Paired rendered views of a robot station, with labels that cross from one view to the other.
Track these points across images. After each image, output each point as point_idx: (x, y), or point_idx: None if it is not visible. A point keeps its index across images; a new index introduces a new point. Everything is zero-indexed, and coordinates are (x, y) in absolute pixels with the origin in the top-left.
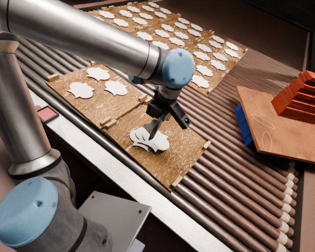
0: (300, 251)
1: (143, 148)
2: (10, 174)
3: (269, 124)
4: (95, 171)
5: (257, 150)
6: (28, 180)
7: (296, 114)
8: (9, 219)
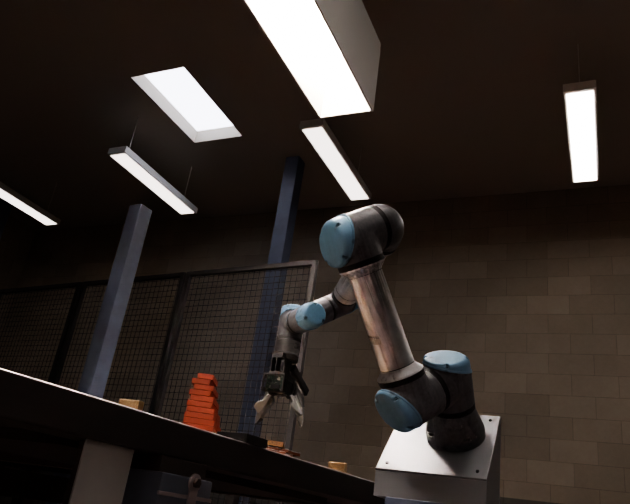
0: None
1: None
2: (422, 370)
3: None
4: (330, 491)
5: (280, 446)
6: (427, 359)
7: (215, 430)
8: (459, 353)
